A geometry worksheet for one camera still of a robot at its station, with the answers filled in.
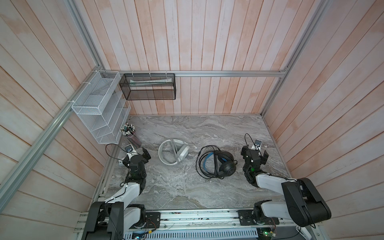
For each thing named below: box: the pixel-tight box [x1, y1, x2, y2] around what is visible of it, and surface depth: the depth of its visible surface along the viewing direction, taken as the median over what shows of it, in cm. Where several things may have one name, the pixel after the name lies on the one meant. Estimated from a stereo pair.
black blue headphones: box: [203, 150, 237, 177], surface depth 88 cm
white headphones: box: [158, 139, 190, 166], surface depth 92 cm
